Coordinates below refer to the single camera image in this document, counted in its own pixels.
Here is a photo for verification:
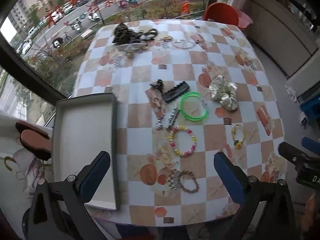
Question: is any yellow curved object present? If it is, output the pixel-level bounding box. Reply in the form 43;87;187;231
3;156;17;172

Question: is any black braided hairband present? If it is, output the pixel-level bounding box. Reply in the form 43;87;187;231
139;27;159;42

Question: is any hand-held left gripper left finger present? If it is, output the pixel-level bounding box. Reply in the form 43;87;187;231
30;151;111;240

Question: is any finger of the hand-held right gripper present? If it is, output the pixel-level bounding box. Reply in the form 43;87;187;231
278;142;311;167
301;137;320;154

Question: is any small black hair clip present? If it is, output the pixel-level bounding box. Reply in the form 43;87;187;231
149;79;165;91

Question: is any beige hair clip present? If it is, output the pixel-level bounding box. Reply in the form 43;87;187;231
152;95;163;112

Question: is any grey cardboard box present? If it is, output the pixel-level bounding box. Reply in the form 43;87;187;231
55;93;122;211

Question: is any green plastic bangle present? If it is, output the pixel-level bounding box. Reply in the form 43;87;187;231
180;92;209;122

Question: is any small silver hair clip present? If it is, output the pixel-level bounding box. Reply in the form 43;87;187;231
155;114;166;131

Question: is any yellow cord bracelet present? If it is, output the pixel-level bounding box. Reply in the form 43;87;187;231
231;123;247;150

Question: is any blue plastic stool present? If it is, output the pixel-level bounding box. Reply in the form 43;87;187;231
299;97;320;129

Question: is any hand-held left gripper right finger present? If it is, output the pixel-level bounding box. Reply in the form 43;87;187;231
213;152;297;240

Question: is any pink yellow beaded bracelet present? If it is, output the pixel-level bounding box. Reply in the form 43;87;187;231
169;126;197;157

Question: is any white cabinet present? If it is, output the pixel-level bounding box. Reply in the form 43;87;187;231
246;0;320;79

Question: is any checkered printed tablecloth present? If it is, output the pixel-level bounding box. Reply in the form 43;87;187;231
71;19;288;228

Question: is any white polka dot scrunchie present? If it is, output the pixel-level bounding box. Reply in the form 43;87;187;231
209;74;239;112

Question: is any black scalloped hair clip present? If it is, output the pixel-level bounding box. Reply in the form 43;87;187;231
162;81;191;103

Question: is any silver spiked hair clip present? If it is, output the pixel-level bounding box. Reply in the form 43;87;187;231
166;107;181;131

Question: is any pink plastic basin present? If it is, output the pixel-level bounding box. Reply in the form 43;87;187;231
236;9;252;30

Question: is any clear plastic hair clip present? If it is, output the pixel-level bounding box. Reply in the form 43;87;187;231
116;42;148;55

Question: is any gold chain bracelet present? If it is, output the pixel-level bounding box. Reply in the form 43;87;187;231
178;170;200;194

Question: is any silver chain bracelet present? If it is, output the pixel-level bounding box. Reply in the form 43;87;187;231
172;39;197;50

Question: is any dark patterned scrunchie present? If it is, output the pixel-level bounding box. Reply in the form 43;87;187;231
112;22;137;45

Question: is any dark window frame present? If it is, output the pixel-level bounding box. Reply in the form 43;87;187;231
0;0;73;120

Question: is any red plastic chair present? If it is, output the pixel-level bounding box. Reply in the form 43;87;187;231
203;2;239;27

